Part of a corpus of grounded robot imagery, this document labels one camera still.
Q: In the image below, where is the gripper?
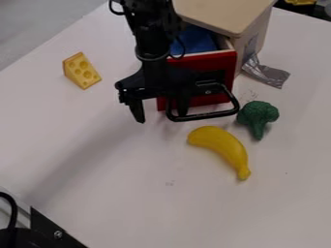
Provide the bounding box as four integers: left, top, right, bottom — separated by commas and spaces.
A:
113, 59, 197, 125

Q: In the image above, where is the drawer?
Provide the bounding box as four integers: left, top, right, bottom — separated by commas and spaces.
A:
155, 32, 242, 123

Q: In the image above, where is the yellow toy banana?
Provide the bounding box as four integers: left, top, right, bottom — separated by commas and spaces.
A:
185, 125, 253, 182

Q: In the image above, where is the blue cloth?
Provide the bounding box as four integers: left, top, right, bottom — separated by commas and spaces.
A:
169, 24, 219, 58

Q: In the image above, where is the yellow toy cheese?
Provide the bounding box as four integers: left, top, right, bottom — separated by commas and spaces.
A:
62, 51, 104, 91

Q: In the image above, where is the green toy broccoli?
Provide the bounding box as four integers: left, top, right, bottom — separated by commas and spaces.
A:
235, 100, 281, 141

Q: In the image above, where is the grey tape piece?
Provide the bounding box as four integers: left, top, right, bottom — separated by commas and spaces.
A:
240, 52, 292, 90

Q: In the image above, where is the cabinet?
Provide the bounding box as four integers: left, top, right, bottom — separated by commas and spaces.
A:
170, 0, 279, 78

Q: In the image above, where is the yellow toy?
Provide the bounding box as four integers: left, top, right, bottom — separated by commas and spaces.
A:
286, 0, 318, 6

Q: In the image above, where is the black metal bracket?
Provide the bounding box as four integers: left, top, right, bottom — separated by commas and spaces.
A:
0, 206, 91, 248

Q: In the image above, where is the black cable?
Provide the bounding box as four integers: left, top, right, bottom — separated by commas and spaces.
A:
0, 191, 21, 231

